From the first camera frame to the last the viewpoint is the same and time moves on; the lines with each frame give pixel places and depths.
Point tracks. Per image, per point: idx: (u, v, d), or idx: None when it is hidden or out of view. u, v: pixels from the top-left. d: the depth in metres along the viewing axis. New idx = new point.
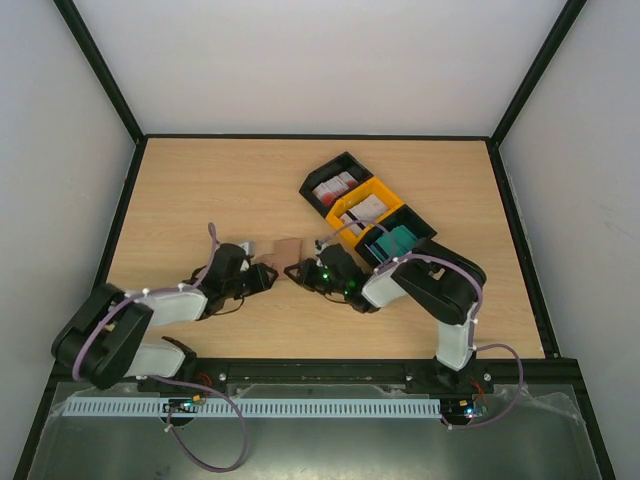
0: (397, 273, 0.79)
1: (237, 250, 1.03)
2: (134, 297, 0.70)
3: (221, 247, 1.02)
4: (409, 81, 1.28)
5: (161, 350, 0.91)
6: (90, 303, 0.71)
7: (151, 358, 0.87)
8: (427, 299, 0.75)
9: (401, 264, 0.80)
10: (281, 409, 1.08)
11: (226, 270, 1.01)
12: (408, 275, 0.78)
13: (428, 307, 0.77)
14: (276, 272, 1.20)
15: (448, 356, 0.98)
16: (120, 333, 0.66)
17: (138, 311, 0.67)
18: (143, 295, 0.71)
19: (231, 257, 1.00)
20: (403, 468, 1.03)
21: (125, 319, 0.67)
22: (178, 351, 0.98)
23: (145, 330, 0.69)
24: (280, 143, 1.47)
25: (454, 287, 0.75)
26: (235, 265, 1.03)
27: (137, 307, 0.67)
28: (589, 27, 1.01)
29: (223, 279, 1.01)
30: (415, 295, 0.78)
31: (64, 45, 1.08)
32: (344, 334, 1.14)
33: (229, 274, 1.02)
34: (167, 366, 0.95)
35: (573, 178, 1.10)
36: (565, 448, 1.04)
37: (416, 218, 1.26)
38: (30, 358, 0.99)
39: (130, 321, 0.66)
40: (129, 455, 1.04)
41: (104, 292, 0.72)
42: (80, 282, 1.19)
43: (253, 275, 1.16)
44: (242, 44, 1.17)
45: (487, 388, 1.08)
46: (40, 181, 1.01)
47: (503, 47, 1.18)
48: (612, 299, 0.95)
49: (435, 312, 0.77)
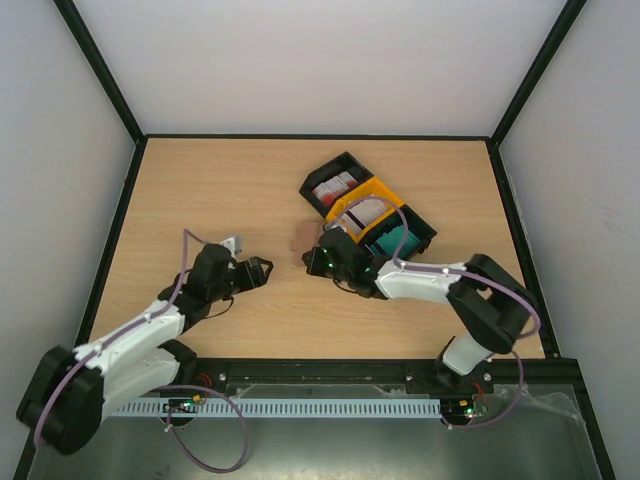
0: (453, 293, 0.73)
1: (221, 253, 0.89)
2: (86, 360, 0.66)
3: (203, 251, 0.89)
4: (409, 82, 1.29)
5: (150, 373, 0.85)
6: (40, 373, 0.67)
7: (137, 384, 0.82)
8: (483, 327, 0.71)
9: (455, 282, 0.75)
10: (281, 409, 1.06)
11: (210, 276, 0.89)
12: (467, 298, 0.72)
13: (478, 332, 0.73)
14: (272, 265, 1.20)
15: (454, 361, 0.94)
16: (74, 406, 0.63)
17: (89, 382, 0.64)
18: (97, 353, 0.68)
19: (213, 262, 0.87)
20: (403, 468, 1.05)
21: (77, 389, 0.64)
22: (170, 362, 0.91)
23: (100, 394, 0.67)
24: (280, 143, 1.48)
25: (508, 315, 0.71)
26: (219, 269, 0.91)
27: (88, 375, 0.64)
28: (589, 28, 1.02)
29: (207, 285, 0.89)
30: (468, 320, 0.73)
31: (64, 45, 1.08)
32: (344, 334, 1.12)
33: (214, 280, 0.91)
34: (162, 378, 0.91)
35: (574, 179, 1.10)
36: (563, 448, 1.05)
37: (417, 219, 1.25)
38: (29, 359, 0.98)
39: (82, 392, 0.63)
40: (130, 455, 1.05)
41: (53, 358, 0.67)
42: (80, 281, 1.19)
43: (241, 273, 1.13)
44: (244, 44, 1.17)
45: (487, 388, 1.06)
46: (41, 179, 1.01)
47: (503, 48, 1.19)
48: (613, 299, 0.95)
49: (483, 338, 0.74)
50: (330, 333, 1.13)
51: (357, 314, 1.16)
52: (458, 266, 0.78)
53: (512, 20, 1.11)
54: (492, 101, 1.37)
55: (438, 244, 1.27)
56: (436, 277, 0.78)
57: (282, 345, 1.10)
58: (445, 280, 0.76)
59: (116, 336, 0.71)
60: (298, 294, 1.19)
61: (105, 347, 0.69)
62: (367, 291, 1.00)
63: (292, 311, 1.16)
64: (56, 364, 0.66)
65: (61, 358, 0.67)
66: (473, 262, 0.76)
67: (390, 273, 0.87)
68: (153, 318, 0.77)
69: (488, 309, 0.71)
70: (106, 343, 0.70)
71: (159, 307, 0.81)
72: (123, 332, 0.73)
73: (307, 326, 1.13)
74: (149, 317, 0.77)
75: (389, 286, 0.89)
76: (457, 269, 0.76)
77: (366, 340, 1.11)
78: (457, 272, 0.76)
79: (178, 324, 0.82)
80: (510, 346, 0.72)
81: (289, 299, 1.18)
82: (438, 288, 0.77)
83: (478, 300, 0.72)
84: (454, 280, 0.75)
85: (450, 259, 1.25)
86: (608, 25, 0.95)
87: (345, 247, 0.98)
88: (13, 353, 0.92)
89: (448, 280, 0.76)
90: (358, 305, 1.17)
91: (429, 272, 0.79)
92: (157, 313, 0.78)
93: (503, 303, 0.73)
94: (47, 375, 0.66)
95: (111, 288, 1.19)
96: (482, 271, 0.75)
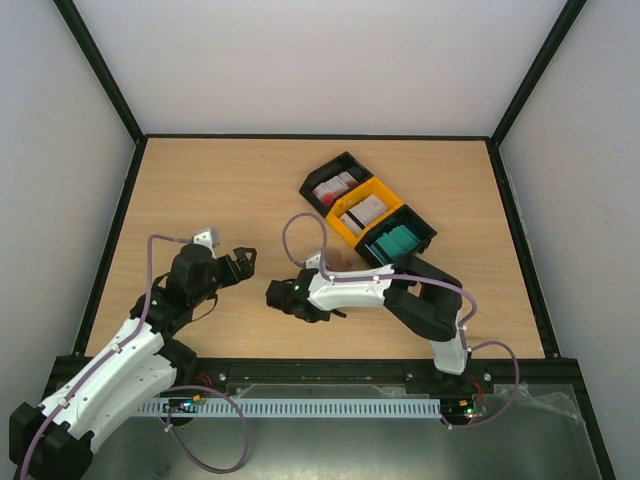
0: (390, 300, 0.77)
1: (198, 253, 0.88)
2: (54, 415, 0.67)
3: (179, 254, 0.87)
4: (409, 82, 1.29)
5: (144, 387, 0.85)
6: (12, 432, 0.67)
7: (132, 404, 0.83)
8: (426, 324, 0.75)
9: (387, 288, 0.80)
10: (281, 409, 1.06)
11: (189, 279, 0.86)
12: (403, 301, 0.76)
13: (423, 330, 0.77)
14: (254, 251, 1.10)
15: (444, 363, 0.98)
16: (54, 458, 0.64)
17: (59, 441, 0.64)
18: (63, 405, 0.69)
19: (190, 265, 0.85)
20: (403, 468, 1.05)
21: (47, 446, 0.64)
22: (165, 368, 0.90)
23: (77, 442, 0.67)
24: (280, 143, 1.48)
25: (440, 305, 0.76)
26: (198, 271, 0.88)
27: (56, 433, 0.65)
28: (590, 27, 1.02)
29: (187, 289, 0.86)
30: (410, 321, 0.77)
31: (64, 45, 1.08)
32: (345, 334, 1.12)
33: (193, 283, 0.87)
34: (158, 389, 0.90)
35: (574, 178, 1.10)
36: (564, 449, 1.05)
37: (416, 218, 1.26)
38: (29, 359, 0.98)
39: (54, 450, 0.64)
40: (131, 456, 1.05)
41: (21, 416, 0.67)
42: (79, 282, 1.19)
43: (224, 268, 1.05)
44: (243, 44, 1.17)
45: (487, 388, 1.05)
46: (40, 179, 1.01)
47: (503, 47, 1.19)
48: (613, 298, 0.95)
49: (427, 333, 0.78)
50: (330, 333, 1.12)
51: (357, 314, 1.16)
52: (387, 270, 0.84)
53: (513, 19, 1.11)
54: (492, 101, 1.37)
55: (438, 244, 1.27)
56: (369, 285, 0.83)
57: (282, 345, 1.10)
58: (378, 286, 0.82)
59: (83, 382, 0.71)
60: None
61: (72, 396, 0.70)
62: (302, 309, 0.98)
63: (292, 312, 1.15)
64: (25, 422, 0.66)
65: (28, 415, 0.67)
66: (400, 264, 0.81)
67: (321, 287, 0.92)
68: (123, 347, 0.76)
69: (426, 305, 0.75)
70: (73, 392, 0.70)
71: (130, 330, 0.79)
72: (90, 374, 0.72)
73: (307, 326, 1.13)
74: (118, 348, 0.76)
75: (323, 300, 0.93)
76: (386, 274, 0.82)
77: (366, 341, 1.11)
78: (386, 277, 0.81)
79: (157, 342, 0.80)
80: (452, 334, 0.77)
81: None
82: (373, 295, 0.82)
83: (413, 299, 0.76)
84: (387, 287, 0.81)
85: (450, 259, 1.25)
86: (609, 25, 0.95)
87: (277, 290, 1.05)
88: (14, 354, 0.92)
89: (381, 287, 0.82)
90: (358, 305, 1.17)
91: (361, 280, 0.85)
92: (126, 341, 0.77)
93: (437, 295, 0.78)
94: (18, 433, 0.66)
95: (112, 288, 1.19)
96: (410, 270, 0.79)
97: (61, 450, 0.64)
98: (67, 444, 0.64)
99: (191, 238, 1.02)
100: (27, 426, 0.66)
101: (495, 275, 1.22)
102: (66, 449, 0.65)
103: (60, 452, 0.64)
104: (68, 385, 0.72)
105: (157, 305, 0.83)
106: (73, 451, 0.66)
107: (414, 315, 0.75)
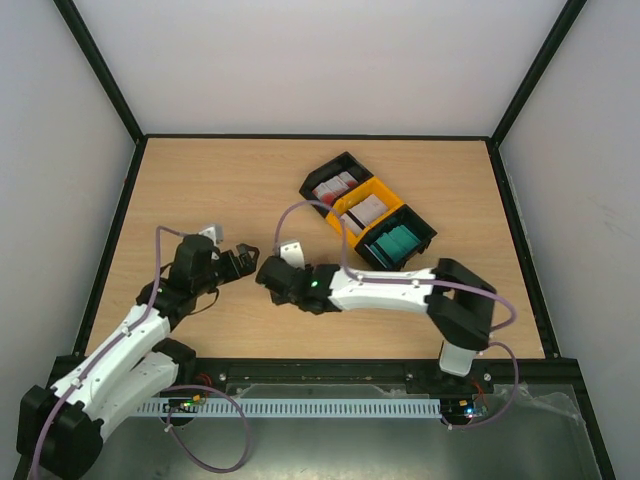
0: (432, 308, 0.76)
1: (200, 242, 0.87)
2: (67, 397, 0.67)
3: (182, 243, 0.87)
4: (410, 81, 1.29)
5: (148, 379, 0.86)
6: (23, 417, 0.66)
7: (138, 395, 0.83)
8: (466, 334, 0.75)
9: (428, 293, 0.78)
10: (281, 409, 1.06)
11: (193, 268, 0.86)
12: (444, 309, 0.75)
13: (461, 339, 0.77)
14: (257, 250, 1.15)
15: (452, 365, 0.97)
16: (67, 440, 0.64)
17: (73, 420, 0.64)
18: (76, 386, 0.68)
19: (194, 254, 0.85)
20: (403, 468, 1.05)
21: (61, 427, 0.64)
22: (169, 365, 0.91)
23: (90, 424, 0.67)
24: (280, 143, 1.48)
25: (480, 314, 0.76)
26: (202, 260, 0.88)
27: (70, 413, 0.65)
28: (590, 27, 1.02)
29: (192, 277, 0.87)
30: (449, 329, 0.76)
31: (64, 45, 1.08)
32: (345, 334, 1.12)
33: (197, 271, 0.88)
34: (161, 385, 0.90)
35: (575, 178, 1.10)
36: (565, 448, 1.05)
37: (416, 218, 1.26)
38: (29, 359, 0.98)
39: (68, 430, 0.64)
40: (131, 456, 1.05)
41: (31, 400, 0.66)
42: (79, 282, 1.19)
43: (227, 264, 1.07)
44: (244, 44, 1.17)
45: (487, 388, 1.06)
46: (40, 178, 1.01)
47: (503, 47, 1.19)
48: (613, 298, 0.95)
49: (464, 343, 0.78)
50: (330, 333, 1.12)
51: (357, 314, 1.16)
52: (426, 273, 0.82)
53: (513, 20, 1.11)
54: (492, 101, 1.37)
55: (438, 244, 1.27)
56: (406, 289, 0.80)
57: (282, 345, 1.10)
58: (416, 290, 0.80)
59: (94, 364, 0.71)
60: None
61: (85, 377, 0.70)
62: (318, 305, 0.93)
63: (292, 312, 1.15)
64: (37, 406, 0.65)
65: (40, 398, 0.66)
66: (440, 270, 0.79)
67: (346, 287, 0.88)
68: (132, 330, 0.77)
69: (466, 313, 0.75)
70: (85, 373, 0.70)
71: (137, 315, 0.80)
72: (101, 357, 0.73)
73: (307, 326, 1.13)
74: (127, 331, 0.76)
75: (344, 300, 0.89)
76: (425, 279, 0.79)
77: (366, 340, 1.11)
78: (426, 282, 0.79)
79: (163, 327, 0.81)
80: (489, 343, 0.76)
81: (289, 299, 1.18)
82: (410, 299, 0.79)
83: (455, 307, 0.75)
84: (428, 293, 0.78)
85: (451, 259, 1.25)
86: (609, 26, 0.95)
87: (277, 272, 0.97)
88: (13, 354, 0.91)
89: (420, 291, 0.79)
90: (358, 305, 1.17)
91: (398, 284, 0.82)
92: (135, 324, 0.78)
93: (475, 303, 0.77)
94: (30, 417, 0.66)
95: (112, 288, 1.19)
96: (450, 276, 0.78)
97: (76, 430, 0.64)
98: (82, 423, 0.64)
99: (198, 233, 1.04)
100: (39, 409, 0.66)
101: (494, 276, 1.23)
102: (81, 430, 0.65)
103: (74, 432, 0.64)
104: (79, 368, 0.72)
105: (163, 292, 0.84)
106: (86, 432, 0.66)
107: (455, 324, 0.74)
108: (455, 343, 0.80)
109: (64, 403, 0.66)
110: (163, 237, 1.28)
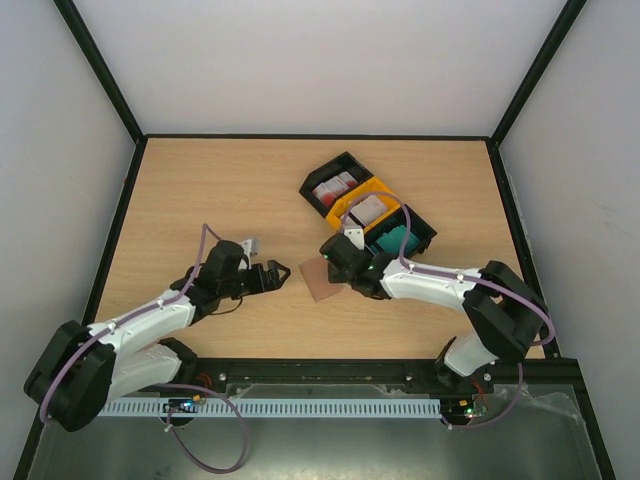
0: (470, 302, 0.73)
1: (233, 248, 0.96)
2: (100, 337, 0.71)
3: (217, 246, 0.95)
4: (410, 81, 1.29)
5: (157, 363, 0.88)
6: (51, 347, 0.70)
7: (145, 372, 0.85)
8: (499, 337, 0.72)
9: (471, 290, 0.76)
10: (281, 409, 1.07)
11: (222, 270, 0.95)
12: (484, 306, 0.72)
13: (492, 342, 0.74)
14: (289, 270, 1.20)
15: (456, 363, 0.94)
16: (85, 378, 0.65)
17: (99, 359, 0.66)
18: (110, 331, 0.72)
19: (226, 257, 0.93)
20: (403, 468, 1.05)
21: (86, 363, 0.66)
22: (173, 359, 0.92)
23: (110, 373, 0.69)
24: (280, 143, 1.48)
25: (522, 323, 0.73)
26: (231, 265, 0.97)
27: (99, 352, 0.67)
28: (590, 27, 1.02)
29: (219, 279, 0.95)
30: (483, 329, 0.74)
31: (64, 45, 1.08)
32: (345, 334, 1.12)
33: (225, 274, 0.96)
34: (161, 376, 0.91)
35: (575, 178, 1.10)
36: (564, 448, 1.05)
37: (417, 219, 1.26)
38: (30, 359, 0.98)
39: (90, 368, 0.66)
40: (131, 456, 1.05)
41: (65, 333, 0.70)
42: (79, 282, 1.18)
43: (254, 276, 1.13)
44: (244, 43, 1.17)
45: (487, 388, 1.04)
46: (41, 178, 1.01)
47: (503, 47, 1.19)
48: (613, 298, 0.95)
49: (495, 347, 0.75)
50: (330, 333, 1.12)
51: (357, 314, 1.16)
52: (472, 271, 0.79)
53: (513, 20, 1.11)
54: (492, 101, 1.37)
55: (438, 244, 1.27)
56: (450, 283, 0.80)
57: (283, 344, 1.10)
58: (460, 286, 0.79)
59: (129, 318, 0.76)
60: (299, 294, 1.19)
61: (119, 326, 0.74)
62: (370, 288, 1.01)
63: (292, 312, 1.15)
64: (69, 340, 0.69)
65: (73, 334, 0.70)
66: (489, 269, 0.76)
67: (396, 273, 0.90)
68: (166, 304, 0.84)
69: (505, 318, 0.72)
70: (120, 323, 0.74)
71: (171, 295, 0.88)
72: (136, 314, 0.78)
73: (307, 326, 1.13)
74: (162, 303, 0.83)
75: (394, 285, 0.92)
76: (472, 275, 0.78)
77: (366, 340, 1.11)
78: (472, 279, 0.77)
79: (187, 315, 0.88)
80: (523, 355, 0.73)
81: (289, 299, 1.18)
82: (452, 293, 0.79)
83: (495, 309, 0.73)
84: (470, 290, 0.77)
85: (451, 259, 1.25)
86: (609, 26, 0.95)
87: (344, 251, 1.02)
88: (14, 354, 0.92)
89: (463, 287, 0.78)
90: (359, 305, 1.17)
91: (442, 277, 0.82)
92: (169, 301, 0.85)
93: (517, 311, 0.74)
94: (59, 349, 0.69)
95: (112, 288, 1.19)
96: (499, 278, 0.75)
97: (97, 369, 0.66)
98: (105, 363, 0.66)
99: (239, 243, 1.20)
100: (71, 343, 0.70)
101: None
102: (105, 371, 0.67)
103: (94, 372, 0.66)
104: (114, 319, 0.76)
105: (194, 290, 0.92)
106: (103, 379, 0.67)
107: (491, 324, 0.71)
108: (485, 345, 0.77)
109: (96, 342, 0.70)
110: (164, 237, 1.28)
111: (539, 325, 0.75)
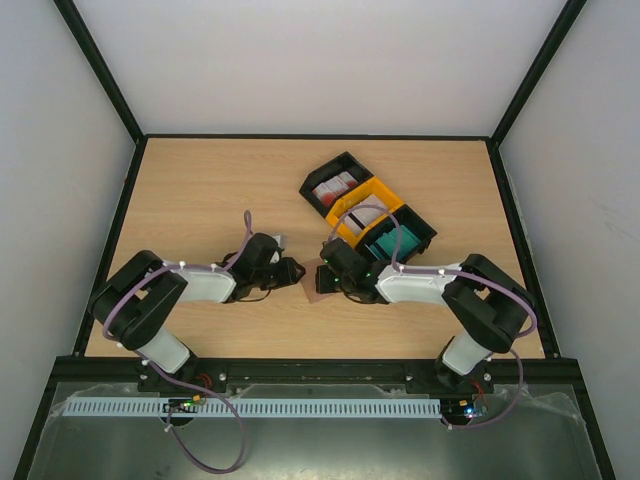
0: (450, 293, 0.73)
1: (269, 240, 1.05)
2: (172, 268, 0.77)
3: (256, 236, 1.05)
4: (409, 81, 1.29)
5: (174, 343, 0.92)
6: (128, 268, 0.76)
7: (163, 342, 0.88)
8: (482, 328, 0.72)
9: (450, 283, 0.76)
10: (281, 409, 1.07)
11: (257, 259, 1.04)
12: (464, 297, 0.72)
13: (478, 334, 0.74)
14: (304, 269, 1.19)
15: (457, 364, 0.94)
16: (156, 296, 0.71)
17: (173, 282, 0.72)
18: (179, 267, 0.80)
19: (263, 247, 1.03)
20: (403, 468, 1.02)
21: (160, 286, 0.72)
22: (181, 351, 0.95)
23: (175, 302, 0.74)
24: (279, 143, 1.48)
25: (507, 316, 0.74)
26: (267, 256, 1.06)
27: (172, 277, 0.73)
28: (590, 27, 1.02)
29: (253, 266, 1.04)
30: (466, 320, 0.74)
31: (64, 46, 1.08)
32: (345, 334, 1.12)
33: (260, 264, 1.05)
34: (168, 362, 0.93)
35: (574, 177, 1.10)
36: (567, 449, 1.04)
37: (416, 218, 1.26)
38: (29, 360, 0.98)
39: (164, 289, 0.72)
40: (129, 457, 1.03)
41: (141, 259, 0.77)
42: (80, 282, 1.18)
43: (282, 271, 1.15)
44: (243, 43, 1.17)
45: (487, 388, 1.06)
46: (41, 177, 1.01)
47: (503, 47, 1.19)
48: (613, 296, 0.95)
49: (480, 339, 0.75)
50: (330, 332, 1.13)
51: (357, 314, 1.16)
52: (454, 266, 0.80)
53: (513, 20, 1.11)
54: (492, 101, 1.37)
55: (438, 244, 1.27)
56: (433, 279, 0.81)
57: (282, 344, 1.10)
58: (441, 280, 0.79)
59: (196, 267, 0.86)
60: (299, 294, 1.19)
61: (186, 268, 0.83)
62: (369, 296, 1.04)
63: (292, 312, 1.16)
64: (146, 264, 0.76)
65: (147, 261, 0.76)
66: (469, 262, 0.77)
67: (390, 276, 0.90)
68: (220, 270, 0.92)
69: (489, 309, 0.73)
70: (188, 266, 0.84)
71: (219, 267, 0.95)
72: (199, 267, 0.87)
73: (307, 326, 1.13)
74: (218, 268, 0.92)
75: (388, 286, 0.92)
76: (452, 269, 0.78)
77: (366, 340, 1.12)
78: (452, 273, 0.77)
79: (224, 289, 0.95)
80: (509, 346, 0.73)
81: (289, 299, 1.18)
82: (435, 288, 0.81)
83: (477, 300, 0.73)
84: (451, 281, 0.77)
85: (450, 259, 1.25)
86: (610, 25, 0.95)
87: (344, 256, 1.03)
88: (13, 354, 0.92)
89: (445, 281, 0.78)
90: (359, 305, 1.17)
91: (426, 273, 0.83)
92: (220, 269, 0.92)
93: (502, 304, 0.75)
94: (135, 270, 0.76)
95: None
96: (479, 271, 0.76)
97: (171, 289, 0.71)
98: (177, 288, 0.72)
99: (274, 236, 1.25)
100: (144, 267, 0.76)
101: None
102: (173, 295, 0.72)
103: (167, 294, 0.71)
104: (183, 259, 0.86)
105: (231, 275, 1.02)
106: (170, 301, 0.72)
107: (473, 314, 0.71)
108: (474, 339, 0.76)
109: (169, 270, 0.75)
110: (164, 237, 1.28)
111: (525, 316, 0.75)
